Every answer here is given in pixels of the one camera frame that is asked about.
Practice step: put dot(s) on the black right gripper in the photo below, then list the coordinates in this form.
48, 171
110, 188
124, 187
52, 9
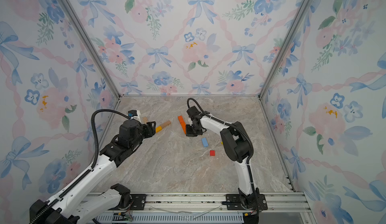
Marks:
190, 133

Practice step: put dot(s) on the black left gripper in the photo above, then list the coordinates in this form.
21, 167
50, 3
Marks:
149, 128

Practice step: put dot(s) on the orange short block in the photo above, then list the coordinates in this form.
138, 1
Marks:
181, 120

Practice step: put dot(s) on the plain wooden block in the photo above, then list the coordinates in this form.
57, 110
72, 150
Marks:
165, 124

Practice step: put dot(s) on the orange long block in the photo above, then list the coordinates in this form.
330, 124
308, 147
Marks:
184, 128

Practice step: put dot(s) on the yellow rectangular block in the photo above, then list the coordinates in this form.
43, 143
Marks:
158, 129

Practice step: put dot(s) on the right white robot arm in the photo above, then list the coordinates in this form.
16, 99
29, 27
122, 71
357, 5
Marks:
239, 149

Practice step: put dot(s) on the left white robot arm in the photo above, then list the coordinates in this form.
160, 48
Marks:
66, 206

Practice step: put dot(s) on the light blue block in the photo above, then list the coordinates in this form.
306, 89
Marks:
205, 142

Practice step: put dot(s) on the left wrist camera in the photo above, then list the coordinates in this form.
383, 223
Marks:
130, 132

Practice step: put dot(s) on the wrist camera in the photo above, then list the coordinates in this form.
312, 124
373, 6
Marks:
130, 132
194, 113

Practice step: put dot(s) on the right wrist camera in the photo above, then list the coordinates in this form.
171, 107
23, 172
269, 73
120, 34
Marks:
194, 113

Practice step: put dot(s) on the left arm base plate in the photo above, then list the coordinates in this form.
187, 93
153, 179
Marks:
133, 202

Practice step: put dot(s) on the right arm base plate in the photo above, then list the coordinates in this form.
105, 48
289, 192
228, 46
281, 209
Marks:
240, 202

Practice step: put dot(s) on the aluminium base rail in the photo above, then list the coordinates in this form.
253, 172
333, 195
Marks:
207, 208

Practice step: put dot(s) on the aluminium corner post left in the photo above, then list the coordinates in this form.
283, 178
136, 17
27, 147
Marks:
86, 41

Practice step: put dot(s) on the aluminium corner post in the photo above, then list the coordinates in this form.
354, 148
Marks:
292, 31
86, 41

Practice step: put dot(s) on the aluminium corner post right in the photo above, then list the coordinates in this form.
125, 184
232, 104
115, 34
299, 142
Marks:
292, 31

